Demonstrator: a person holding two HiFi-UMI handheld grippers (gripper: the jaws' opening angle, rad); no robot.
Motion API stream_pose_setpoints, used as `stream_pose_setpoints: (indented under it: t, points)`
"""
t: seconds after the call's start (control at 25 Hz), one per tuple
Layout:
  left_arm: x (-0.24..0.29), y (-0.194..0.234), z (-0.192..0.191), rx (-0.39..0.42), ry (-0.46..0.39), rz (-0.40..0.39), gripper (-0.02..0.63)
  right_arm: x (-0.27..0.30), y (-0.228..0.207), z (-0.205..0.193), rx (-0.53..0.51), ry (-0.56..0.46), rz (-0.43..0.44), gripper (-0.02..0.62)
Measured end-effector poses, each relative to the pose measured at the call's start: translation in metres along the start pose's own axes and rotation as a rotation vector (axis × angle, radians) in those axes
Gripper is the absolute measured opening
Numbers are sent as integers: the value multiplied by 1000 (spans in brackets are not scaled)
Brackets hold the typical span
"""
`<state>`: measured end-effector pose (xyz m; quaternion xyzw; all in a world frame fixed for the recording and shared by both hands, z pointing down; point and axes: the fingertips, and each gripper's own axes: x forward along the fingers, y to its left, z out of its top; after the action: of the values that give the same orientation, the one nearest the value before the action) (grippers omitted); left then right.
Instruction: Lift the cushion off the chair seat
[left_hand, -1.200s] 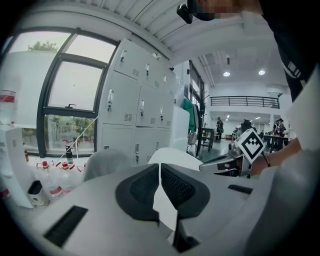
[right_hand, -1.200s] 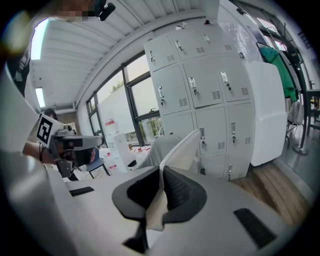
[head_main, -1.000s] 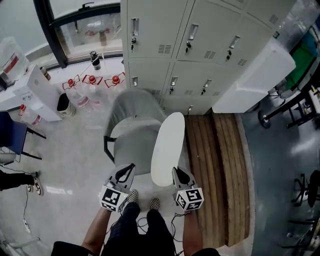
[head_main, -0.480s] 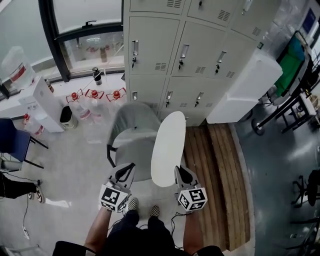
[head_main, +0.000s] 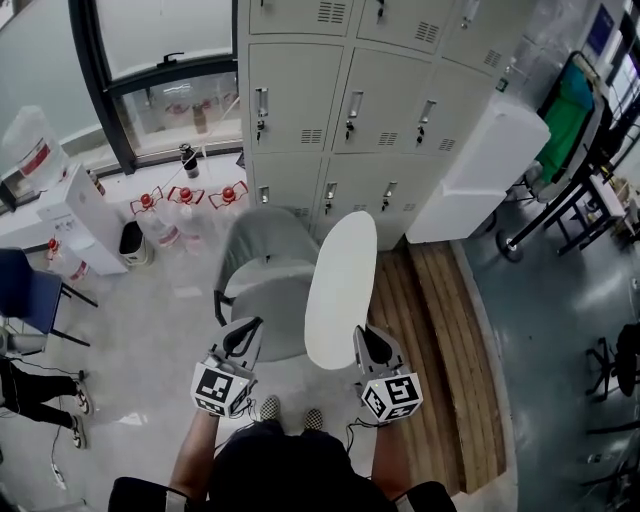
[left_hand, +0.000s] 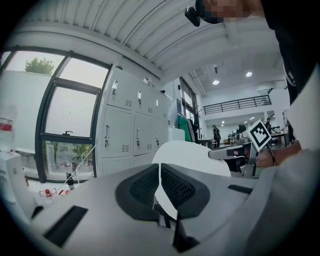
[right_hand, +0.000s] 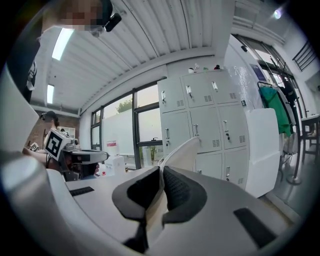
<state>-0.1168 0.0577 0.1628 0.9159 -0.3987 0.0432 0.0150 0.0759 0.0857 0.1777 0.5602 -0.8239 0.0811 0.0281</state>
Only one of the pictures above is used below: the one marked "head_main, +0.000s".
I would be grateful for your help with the white power strip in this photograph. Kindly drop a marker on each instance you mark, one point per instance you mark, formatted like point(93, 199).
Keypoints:
point(59, 476)

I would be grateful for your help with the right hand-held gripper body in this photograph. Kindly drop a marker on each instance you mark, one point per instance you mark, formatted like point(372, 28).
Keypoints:
point(392, 395)

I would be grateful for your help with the grey metal locker cabinet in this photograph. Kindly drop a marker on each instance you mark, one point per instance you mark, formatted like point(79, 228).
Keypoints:
point(295, 90)

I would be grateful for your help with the black office chair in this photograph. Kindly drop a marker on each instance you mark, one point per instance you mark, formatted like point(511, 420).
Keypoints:
point(622, 365)

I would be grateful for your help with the grey upholstered chair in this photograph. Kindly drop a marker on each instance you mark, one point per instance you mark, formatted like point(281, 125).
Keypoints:
point(270, 295)

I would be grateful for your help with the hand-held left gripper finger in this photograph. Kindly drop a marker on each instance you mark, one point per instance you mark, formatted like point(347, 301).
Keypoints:
point(231, 332)
point(243, 348)

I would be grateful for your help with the black cart with green fabric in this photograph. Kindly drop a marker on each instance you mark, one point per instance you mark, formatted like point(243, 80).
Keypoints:
point(570, 125)

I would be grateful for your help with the black stanchion base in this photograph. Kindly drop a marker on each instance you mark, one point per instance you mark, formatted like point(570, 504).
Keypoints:
point(509, 246)

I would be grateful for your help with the blue chair with black legs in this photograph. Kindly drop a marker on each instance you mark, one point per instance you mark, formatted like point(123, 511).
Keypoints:
point(27, 290)

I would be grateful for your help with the person's right forearm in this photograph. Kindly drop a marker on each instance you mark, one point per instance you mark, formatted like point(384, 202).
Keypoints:
point(392, 460)

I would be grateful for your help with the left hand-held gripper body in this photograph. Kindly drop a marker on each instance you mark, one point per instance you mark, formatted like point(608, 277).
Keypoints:
point(220, 387)

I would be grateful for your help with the black waste bin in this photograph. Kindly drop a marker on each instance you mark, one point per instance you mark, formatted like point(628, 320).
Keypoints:
point(134, 245)

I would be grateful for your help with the black metal table frame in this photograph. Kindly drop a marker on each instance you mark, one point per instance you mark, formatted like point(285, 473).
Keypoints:
point(575, 200)

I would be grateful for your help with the large clear water bottle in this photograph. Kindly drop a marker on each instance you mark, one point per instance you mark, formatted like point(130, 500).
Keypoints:
point(32, 145)

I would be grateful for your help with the person's black clothing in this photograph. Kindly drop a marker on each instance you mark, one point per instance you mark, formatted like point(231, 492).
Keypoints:
point(280, 475)

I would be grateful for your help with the white box cabinet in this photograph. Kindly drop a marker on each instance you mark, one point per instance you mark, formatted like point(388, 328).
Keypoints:
point(475, 165)

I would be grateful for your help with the white oval cushion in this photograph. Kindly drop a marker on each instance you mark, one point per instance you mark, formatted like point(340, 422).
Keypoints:
point(340, 290)

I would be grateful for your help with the person's right checkered shoe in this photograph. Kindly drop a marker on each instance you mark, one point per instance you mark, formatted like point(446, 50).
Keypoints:
point(313, 419)

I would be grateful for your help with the blue wall poster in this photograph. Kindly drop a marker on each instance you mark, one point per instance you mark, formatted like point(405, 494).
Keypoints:
point(601, 29)

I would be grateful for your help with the person's left forearm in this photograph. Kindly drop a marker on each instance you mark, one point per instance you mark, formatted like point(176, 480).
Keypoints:
point(195, 450)

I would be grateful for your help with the white water dispenser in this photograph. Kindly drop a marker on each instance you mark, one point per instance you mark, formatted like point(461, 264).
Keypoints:
point(82, 220)

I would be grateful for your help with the wooden slat platform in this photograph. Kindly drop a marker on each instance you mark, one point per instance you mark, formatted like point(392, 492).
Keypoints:
point(440, 350)

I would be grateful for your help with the person's checkered shoe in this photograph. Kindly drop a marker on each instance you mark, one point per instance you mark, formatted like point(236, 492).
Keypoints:
point(313, 419)
point(270, 409)

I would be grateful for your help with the person's left checkered shoe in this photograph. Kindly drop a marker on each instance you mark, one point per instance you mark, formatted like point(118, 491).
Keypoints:
point(270, 409)

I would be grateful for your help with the black flask with silver lid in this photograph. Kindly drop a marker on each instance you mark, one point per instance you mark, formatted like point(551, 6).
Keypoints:
point(190, 162)

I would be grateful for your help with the black window frame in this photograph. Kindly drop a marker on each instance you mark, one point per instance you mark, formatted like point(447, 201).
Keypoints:
point(95, 60)

